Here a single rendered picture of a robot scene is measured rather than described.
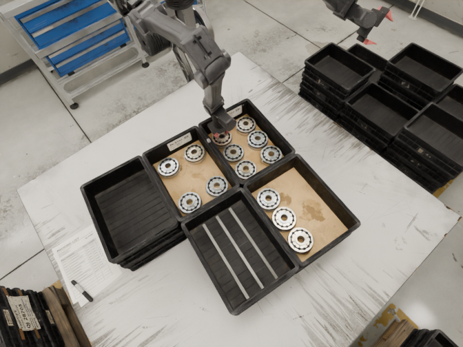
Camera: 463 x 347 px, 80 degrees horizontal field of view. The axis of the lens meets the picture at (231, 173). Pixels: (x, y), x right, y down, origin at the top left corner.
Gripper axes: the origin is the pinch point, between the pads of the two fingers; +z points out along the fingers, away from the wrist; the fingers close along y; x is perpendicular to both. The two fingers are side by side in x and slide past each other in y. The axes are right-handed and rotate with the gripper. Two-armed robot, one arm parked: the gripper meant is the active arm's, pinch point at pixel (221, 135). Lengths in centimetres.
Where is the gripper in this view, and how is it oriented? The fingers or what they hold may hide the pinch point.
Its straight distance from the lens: 139.1
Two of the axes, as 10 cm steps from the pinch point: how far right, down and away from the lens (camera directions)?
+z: 0.7, 4.6, 8.9
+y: 8.6, -4.8, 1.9
